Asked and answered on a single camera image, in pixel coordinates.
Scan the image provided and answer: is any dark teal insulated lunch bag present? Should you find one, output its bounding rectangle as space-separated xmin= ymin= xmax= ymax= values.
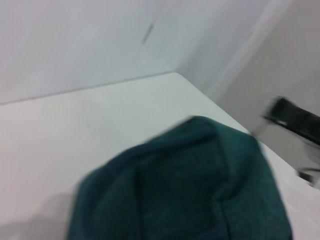
xmin=66 ymin=115 xmax=295 ymax=240

